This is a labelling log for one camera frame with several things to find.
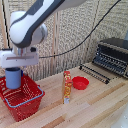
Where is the red yellow food box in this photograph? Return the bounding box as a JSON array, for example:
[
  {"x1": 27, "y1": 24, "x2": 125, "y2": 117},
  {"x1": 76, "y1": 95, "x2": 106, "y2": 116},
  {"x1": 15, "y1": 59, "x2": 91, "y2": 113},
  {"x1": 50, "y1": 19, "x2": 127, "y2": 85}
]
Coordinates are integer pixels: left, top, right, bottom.
[{"x1": 62, "y1": 70, "x2": 73, "y2": 105}]

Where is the red plastic shopping basket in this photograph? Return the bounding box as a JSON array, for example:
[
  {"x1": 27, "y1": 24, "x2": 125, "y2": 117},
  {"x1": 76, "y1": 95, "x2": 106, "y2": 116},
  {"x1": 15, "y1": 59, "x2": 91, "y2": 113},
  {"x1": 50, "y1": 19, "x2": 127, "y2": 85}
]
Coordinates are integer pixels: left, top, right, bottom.
[{"x1": 0, "y1": 74, "x2": 46, "y2": 123}]

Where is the black toaster oven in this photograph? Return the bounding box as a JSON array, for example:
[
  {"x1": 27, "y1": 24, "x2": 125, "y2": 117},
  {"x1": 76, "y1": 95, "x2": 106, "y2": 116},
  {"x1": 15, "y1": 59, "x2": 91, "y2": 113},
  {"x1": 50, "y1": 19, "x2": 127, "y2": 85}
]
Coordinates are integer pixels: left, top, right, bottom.
[{"x1": 92, "y1": 37, "x2": 128, "y2": 80}]

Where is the red plastic bowl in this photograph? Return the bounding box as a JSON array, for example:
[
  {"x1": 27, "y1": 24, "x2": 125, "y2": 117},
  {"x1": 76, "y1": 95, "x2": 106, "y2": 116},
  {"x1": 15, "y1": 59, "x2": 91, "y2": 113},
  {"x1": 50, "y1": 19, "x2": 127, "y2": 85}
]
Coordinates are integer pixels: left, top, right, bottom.
[{"x1": 72, "y1": 76, "x2": 90, "y2": 91}]

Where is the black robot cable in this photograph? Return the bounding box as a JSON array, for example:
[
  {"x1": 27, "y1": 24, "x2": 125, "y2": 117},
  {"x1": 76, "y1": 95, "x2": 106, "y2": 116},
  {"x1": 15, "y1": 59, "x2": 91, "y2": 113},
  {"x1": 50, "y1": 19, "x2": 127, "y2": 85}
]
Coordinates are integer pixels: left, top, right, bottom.
[{"x1": 38, "y1": 0, "x2": 122, "y2": 60}]

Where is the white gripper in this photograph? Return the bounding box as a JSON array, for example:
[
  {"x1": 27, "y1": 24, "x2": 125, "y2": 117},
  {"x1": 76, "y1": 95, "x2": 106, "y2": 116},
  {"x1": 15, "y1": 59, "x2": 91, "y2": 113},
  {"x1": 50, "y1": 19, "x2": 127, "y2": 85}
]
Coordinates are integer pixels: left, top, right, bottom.
[{"x1": 0, "y1": 46, "x2": 40, "y2": 70}]

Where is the blue plastic cup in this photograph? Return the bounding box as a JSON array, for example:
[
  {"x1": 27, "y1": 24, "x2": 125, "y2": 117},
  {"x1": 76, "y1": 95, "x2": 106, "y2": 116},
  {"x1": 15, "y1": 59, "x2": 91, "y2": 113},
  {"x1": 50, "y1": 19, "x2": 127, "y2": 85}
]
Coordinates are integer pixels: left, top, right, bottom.
[{"x1": 4, "y1": 66, "x2": 23, "y2": 90}]

